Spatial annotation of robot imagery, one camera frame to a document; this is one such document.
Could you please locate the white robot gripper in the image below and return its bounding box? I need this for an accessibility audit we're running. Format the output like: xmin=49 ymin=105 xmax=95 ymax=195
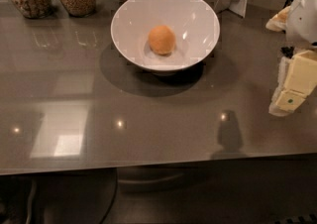
xmin=265 ymin=0 xmax=317 ymax=117

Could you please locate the orange fruit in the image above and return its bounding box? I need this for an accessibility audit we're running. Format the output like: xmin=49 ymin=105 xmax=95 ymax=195
xmin=148 ymin=25 xmax=176 ymax=56

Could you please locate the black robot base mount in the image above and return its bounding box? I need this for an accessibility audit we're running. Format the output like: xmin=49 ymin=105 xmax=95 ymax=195
xmin=280 ymin=47 xmax=294 ymax=58

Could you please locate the white ceramic bowl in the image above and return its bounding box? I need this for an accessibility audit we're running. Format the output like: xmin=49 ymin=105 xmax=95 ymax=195
xmin=111 ymin=0 xmax=220 ymax=74

